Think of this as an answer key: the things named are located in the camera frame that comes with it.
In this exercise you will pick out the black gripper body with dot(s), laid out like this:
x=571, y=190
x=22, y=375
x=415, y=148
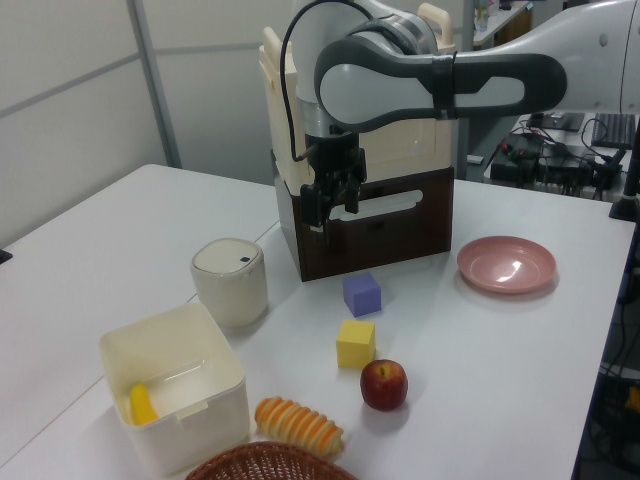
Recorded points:
x=334, y=157

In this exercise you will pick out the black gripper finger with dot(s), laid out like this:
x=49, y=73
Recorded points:
x=352, y=195
x=315, y=205

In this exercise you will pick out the purple foam cube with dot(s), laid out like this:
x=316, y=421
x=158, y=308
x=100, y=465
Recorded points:
x=362, y=296

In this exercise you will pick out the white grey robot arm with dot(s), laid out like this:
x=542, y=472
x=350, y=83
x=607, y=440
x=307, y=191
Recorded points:
x=400, y=85

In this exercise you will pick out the yellow foam cube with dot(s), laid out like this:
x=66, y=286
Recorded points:
x=354, y=346

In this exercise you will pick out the pink plate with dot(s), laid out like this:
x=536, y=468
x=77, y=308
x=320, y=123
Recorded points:
x=506, y=264

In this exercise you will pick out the dark brown storage box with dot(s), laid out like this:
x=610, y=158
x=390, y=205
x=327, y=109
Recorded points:
x=390, y=235

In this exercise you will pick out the cream lidded canister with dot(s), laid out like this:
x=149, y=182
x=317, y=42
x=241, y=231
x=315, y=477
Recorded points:
x=230, y=285

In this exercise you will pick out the red apple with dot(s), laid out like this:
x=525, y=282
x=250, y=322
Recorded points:
x=384, y=386

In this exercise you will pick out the black laptop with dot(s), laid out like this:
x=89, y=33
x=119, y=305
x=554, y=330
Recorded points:
x=555, y=121

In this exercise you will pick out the long orange striped bread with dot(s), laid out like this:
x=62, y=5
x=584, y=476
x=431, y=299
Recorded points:
x=297, y=424

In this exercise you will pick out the cream open plastic container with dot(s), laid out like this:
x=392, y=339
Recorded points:
x=190, y=400

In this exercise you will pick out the brown wicker basket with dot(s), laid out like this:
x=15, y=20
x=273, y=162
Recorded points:
x=270, y=462

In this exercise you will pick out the yellow banana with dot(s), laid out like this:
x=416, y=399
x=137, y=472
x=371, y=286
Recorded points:
x=141, y=405

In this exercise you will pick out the black keyboard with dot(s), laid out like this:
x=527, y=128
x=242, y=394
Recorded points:
x=612, y=131

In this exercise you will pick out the small black flat device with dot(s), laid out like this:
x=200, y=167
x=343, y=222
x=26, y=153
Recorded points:
x=4, y=256

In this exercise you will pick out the black clamp post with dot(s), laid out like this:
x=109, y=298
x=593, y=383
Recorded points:
x=627, y=195

